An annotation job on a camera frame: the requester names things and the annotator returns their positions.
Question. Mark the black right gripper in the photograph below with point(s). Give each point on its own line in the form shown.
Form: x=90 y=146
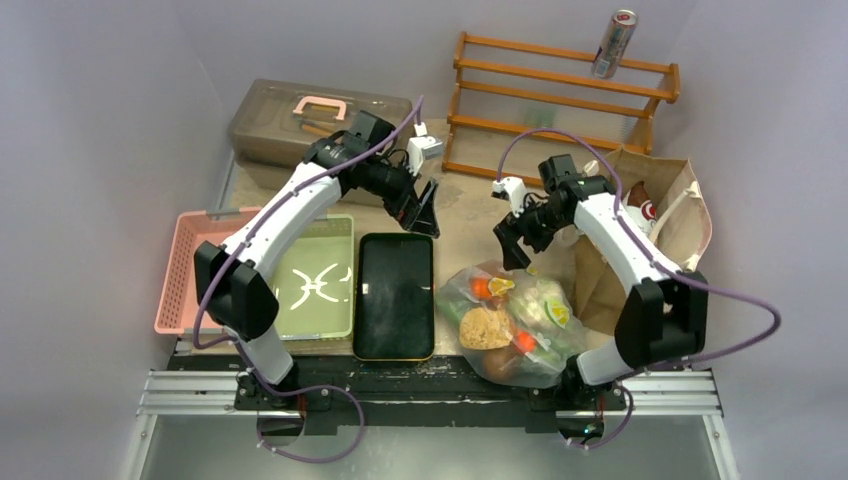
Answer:
x=520 y=230

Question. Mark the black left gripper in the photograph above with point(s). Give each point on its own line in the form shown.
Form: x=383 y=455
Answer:
x=409 y=210

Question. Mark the small orange pumpkin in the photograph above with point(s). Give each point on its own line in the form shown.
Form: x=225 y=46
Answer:
x=480 y=289

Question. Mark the clear plastic grocery bag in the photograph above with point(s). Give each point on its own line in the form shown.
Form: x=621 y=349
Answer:
x=534 y=359

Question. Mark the brown bread piece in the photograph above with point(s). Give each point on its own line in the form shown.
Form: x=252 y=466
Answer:
x=485 y=329

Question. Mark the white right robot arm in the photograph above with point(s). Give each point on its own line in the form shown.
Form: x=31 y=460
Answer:
x=665 y=312

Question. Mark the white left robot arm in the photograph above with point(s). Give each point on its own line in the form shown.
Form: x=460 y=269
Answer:
x=233 y=279

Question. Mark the white cauliflower piece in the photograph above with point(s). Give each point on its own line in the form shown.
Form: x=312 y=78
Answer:
x=539 y=303

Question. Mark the black tray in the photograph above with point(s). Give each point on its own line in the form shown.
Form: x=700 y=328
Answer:
x=394 y=307

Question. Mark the green plastic basket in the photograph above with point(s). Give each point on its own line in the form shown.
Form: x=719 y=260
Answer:
x=313 y=282

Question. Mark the snack packet in paper bag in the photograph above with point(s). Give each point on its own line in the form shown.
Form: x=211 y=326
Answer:
x=640 y=207

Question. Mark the orange wooden rack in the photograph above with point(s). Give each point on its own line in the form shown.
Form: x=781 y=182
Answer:
x=504 y=87

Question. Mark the brown translucent storage box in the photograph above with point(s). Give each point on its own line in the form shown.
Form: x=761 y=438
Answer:
x=268 y=140

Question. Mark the brown paper bag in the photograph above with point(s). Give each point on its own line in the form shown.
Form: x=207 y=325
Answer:
x=682 y=233

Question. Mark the silver drink can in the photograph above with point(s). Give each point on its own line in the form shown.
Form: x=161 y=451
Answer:
x=609 y=55

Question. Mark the pink plastic basket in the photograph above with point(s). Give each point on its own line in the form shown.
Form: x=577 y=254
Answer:
x=178 y=300

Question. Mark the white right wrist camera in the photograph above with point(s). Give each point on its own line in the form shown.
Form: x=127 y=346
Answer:
x=513 y=190

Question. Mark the pink box handle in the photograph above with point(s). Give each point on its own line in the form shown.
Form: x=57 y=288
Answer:
x=337 y=106

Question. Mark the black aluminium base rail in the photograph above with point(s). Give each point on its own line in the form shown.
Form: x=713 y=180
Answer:
x=199 y=419

